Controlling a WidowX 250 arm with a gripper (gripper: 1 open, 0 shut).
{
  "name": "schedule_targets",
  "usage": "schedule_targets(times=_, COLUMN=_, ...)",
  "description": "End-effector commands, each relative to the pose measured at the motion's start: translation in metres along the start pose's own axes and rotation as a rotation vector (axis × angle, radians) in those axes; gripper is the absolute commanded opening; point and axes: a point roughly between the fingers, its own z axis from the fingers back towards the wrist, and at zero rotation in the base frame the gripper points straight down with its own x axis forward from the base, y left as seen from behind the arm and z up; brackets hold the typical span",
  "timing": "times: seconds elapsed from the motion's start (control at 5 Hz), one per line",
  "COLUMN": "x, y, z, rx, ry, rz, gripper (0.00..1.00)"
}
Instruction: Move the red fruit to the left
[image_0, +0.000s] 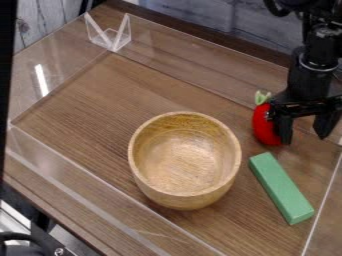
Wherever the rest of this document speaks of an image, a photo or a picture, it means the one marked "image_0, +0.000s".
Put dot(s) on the clear acrylic tray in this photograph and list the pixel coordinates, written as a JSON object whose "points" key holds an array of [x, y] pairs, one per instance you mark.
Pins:
{"points": [[79, 100]]}

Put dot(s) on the clear acrylic corner bracket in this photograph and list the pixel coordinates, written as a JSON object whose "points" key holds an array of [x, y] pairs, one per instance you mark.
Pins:
{"points": [[112, 39]]}

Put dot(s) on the light wooden bowl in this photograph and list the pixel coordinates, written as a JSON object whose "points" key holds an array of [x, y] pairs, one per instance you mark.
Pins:
{"points": [[185, 157]]}

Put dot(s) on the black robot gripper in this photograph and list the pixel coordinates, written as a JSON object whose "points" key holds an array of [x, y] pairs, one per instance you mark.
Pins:
{"points": [[311, 95]]}

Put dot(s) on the red plush strawberry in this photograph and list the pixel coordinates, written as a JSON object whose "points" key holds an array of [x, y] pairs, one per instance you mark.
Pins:
{"points": [[262, 124]]}

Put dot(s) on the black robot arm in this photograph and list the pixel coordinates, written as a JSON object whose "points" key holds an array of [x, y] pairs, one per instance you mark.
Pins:
{"points": [[321, 18]]}

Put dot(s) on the green rectangular block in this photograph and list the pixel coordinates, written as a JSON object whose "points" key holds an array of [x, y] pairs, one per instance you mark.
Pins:
{"points": [[281, 188]]}

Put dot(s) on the black metal stand base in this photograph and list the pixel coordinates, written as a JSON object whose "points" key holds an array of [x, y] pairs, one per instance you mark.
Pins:
{"points": [[22, 240]]}

